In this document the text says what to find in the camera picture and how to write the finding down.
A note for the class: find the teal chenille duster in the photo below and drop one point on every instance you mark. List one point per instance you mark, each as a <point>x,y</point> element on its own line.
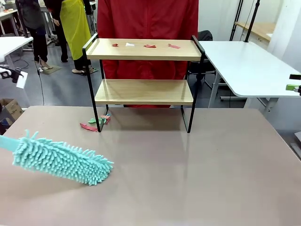
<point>61,160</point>

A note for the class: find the black office chair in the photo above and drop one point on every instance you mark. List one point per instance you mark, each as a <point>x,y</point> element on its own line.
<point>205,35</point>

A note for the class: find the small white table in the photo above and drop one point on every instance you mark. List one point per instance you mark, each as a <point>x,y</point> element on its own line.
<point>11,46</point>

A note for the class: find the white background desk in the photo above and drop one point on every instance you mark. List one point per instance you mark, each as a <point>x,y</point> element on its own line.
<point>7,14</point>

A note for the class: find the pink paper scrap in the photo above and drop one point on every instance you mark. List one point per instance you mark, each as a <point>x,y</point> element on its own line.
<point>104,120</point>
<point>174,46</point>

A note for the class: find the grey metal table rail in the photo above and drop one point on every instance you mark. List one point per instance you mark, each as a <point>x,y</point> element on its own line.
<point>296,146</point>

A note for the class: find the person in red jacket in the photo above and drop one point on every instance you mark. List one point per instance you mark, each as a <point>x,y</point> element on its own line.
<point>148,18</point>

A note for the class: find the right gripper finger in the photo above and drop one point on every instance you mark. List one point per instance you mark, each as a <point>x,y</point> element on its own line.
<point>295,76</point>
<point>292,87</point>

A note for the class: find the red paper scrap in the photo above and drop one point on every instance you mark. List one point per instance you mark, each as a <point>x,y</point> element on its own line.
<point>88,127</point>
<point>150,46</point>
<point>115,45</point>

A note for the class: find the two-tier wood and metal shelf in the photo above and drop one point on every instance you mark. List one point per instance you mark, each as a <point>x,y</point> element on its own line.
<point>141,100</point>

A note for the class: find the thick black stand pole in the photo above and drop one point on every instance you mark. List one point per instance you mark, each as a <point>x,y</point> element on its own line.
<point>252,22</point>

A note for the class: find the large white table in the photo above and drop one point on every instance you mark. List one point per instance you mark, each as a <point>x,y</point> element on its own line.
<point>247,66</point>

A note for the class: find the grey floor mat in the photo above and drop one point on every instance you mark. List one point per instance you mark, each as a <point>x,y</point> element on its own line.
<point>54,69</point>

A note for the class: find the thin black tripod stand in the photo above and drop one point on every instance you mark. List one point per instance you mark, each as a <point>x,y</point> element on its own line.
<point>238,14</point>

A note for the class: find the person in dark clothes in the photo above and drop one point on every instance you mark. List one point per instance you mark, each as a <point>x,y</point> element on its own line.
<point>35,14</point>

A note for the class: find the person in yellow apron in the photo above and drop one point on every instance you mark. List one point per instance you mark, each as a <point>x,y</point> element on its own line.
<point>75,28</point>

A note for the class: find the white paper scrap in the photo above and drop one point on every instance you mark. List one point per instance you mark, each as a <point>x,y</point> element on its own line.
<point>129,44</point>

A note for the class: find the green paper scrap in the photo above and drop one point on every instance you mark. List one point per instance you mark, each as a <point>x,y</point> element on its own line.
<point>91,121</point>

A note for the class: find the brown cardboard box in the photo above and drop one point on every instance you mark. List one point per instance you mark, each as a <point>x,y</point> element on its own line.
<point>13,108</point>

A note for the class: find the apron person's hand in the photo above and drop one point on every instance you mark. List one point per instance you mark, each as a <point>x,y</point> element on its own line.
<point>56,21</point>

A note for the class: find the light wooden table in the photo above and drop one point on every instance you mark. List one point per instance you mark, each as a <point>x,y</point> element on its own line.
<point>258,29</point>

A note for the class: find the blue paper scrap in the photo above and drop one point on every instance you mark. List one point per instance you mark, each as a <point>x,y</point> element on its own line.
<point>107,115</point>

